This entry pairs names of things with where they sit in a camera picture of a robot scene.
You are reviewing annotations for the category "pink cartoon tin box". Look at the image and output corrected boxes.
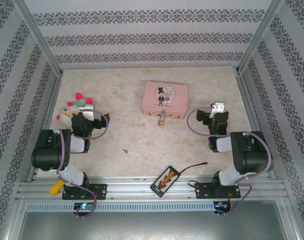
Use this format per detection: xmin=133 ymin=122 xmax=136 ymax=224
xmin=141 ymin=80 xmax=190 ymax=120

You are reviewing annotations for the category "small brass padlock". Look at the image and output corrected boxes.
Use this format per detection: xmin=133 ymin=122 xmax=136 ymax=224
xmin=157 ymin=109 xmax=167 ymax=127

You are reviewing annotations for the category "plush owl toy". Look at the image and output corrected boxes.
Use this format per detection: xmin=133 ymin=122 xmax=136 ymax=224
xmin=56 ymin=92 xmax=94 ymax=125

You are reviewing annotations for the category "yellow plastic block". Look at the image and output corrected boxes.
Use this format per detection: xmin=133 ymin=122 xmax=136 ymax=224
xmin=48 ymin=180 xmax=66 ymax=196

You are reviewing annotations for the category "black battery pack with lead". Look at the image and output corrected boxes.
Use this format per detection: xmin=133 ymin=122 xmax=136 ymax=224
xmin=150 ymin=161 xmax=209 ymax=198

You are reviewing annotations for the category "small circuit board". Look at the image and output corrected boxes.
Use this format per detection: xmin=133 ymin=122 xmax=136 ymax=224
xmin=73 ymin=202 xmax=96 ymax=211
xmin=214 ymin=201 xmax=232 ymax=211

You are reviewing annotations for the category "grey metal shelf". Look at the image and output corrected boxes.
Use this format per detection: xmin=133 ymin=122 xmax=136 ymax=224
xmin=16 ymin=211 xmax=297 ymax=240

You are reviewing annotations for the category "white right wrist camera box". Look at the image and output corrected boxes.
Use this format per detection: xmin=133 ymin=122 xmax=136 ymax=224
xmin=208 ymin=101 xmax=226 ymax=119

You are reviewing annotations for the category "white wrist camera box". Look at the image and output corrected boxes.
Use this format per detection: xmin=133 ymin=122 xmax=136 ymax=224
xmin=208 ymin=101 xmax=226 ymax=119
xmin=78 ymin=104 xmax=95 ymax=121

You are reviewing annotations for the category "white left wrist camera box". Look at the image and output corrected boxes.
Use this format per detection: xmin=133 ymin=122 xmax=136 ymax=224
xmin=78 ymin=104 xmax=95 ymax=121

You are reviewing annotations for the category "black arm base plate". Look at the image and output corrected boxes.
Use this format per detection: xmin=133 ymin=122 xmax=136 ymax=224
xmin=195 ymin=181 xmax=242 ymax=200
xmin=61 ymin=182 xmax=108 ymax=201

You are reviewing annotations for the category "aluminium rail frame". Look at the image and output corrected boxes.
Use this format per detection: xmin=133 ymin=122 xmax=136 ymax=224
xmin=15 ymin=174 xmax=291 ymax=202

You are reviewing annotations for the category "grey slotted cable duct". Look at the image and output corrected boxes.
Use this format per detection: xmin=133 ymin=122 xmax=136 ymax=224
xmin=25 ymin=201 xmax=232 ymax=212

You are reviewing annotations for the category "aluminium frame post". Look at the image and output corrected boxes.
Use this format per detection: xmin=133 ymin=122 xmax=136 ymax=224
xmin=236 ymin=0 xmax=285 ymax=74
xmin=12 ymin=0 xmax=64 ymax=76

